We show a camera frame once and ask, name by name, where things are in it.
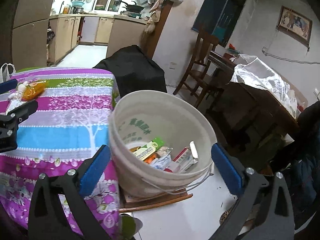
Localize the orange plastic wrapper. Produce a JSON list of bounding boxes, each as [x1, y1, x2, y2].
[[22, 80, 47, 101]]

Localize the gold cigarette pack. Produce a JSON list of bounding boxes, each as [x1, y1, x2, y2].
[[130, 146, 141, 152]]

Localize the orange white paper carton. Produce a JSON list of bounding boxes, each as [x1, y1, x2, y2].
[[144, 152, 158, 164]]

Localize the green toothpaste box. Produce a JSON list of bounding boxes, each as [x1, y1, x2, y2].
[[133, 138, 165, 161]]

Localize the white red snack packet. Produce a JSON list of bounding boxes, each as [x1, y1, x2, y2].
[[5, 81, 29, 114]]

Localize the white alcohol wipes pack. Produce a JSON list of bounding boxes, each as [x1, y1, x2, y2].
[[150, 154, 171, 171]]

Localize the kitchen base cabinets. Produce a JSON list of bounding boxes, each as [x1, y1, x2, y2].
[[47, 14, 147, 63]]

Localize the leopard print slipper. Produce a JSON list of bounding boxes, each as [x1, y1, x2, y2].
[[219, 205, 234, 225]]

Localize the floral purple tablecloth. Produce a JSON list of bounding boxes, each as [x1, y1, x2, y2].
[[1, 67, 119, 239]]

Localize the grey three-door refrigerator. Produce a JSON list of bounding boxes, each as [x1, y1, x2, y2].
[[1, 0, 53, 70]]

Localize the small wooden stool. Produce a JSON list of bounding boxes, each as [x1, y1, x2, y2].
[[119, 188, 193, 213]]

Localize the dark wooden dining table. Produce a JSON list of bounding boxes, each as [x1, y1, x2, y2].
[[207, 51, 298, 171]]

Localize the teal basin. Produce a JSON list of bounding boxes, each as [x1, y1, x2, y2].
[[72, 1, 85, 7]]

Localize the black fabric covered object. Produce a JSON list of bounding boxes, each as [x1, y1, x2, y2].
[[95, 45, 167, 97]]

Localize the black wok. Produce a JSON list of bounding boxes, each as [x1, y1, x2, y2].
[[121, 1, 144, 13]]

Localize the white crumpled sheet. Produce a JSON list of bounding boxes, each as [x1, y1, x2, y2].
[[231, 54, 298, 118]]

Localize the white plastic bucket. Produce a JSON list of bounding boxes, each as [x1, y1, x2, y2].
[[108, 90, 217, 198]]

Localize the dark wooden chair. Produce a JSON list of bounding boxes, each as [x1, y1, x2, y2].
[[173, 28, 219, 108]]

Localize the dark window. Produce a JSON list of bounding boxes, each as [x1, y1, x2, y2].
[[192, 0, 246, 47]]

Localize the framed wall picture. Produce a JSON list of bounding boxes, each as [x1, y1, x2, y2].
[[277, 6, 313, 48]]

